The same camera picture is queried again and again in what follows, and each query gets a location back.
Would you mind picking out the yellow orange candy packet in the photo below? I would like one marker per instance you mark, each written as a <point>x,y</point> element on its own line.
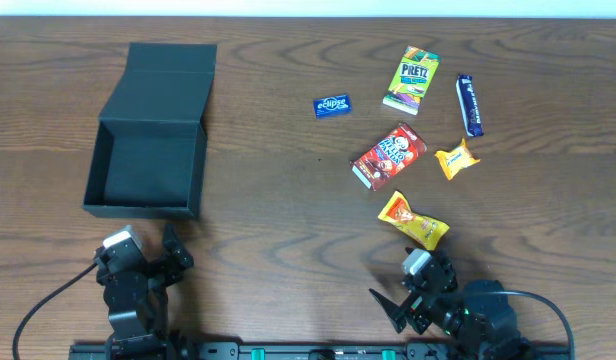
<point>425,230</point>

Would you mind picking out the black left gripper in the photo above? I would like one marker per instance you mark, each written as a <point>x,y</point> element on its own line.
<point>151,270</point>

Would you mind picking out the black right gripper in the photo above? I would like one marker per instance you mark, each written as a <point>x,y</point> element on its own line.
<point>414,304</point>

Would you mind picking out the green Pretz snack box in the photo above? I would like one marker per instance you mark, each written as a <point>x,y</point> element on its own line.
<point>411,80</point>

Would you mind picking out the small orange snack packet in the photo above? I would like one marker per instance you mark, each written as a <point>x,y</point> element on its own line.
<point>452,162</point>

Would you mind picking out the red Hello Panda box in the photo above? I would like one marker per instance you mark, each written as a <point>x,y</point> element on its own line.
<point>396,151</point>

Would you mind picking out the dark blue chocolate bar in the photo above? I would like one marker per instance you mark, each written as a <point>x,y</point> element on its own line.
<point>469,106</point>

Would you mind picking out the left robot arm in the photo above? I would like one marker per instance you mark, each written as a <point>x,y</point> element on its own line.
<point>141,327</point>

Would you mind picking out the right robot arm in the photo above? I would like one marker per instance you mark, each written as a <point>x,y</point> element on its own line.
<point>478,317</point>

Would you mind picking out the black gift box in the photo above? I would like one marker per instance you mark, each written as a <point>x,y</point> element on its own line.
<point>150,149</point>

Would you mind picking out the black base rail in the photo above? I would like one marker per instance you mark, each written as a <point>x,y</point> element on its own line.
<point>233,351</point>

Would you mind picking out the blue Eclipse mints tin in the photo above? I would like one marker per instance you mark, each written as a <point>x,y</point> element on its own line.
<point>332,106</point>

